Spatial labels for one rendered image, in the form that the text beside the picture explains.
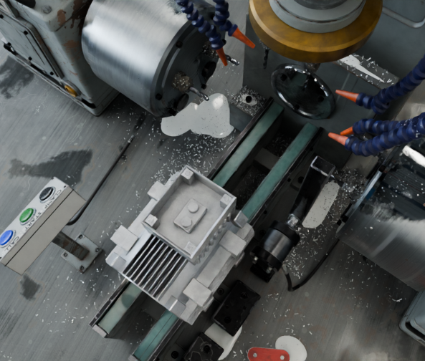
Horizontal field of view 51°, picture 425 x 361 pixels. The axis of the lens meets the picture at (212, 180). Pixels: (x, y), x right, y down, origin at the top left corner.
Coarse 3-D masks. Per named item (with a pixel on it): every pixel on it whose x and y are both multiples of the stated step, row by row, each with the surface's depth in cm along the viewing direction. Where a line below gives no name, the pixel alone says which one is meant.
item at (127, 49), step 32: (96, 0) 85; (128, 0) 83; (160, 0) 83; (192, 0) 84; (96, 32) 85; (128, 32) 82; (160, 32) 80; (192, 32) 83; (224, 32) 96; (96, 64) 89; (128, 64) 84; (160, 64) 81; (192, 64) 91; (128, 96) 92; (160, 96) 86; (192, 96) 100
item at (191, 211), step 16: (176, 176) 72; (192, 176) 73; (176, 192) 74; (192, 192) 74; (208, 192) 74; (224, 192) 71; (160, 208) 73; (176, 208) 73; (192, 208) 71; (208, 208) 73; (224, 208) 73; (144, 224) 69; (160, 224) 72; (176, 224) 72; (192, 224) 71; (208, 224) 72; (224, 224) 74; (176, 240) 71; (192, 240) 71; (208, 240) 70; (192, 256) 67
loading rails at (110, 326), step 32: (256, 128) 100; (320, 128) 98; (224, 160) 96; (256, 160) 105; (288, 160) 97; (256, 192) 95; (256, 224) 95; (128, 288) 88; (224, 288) 97; (96, 320) 86; (128, 320) 93; (160, 320) 86; (160, 352) 83
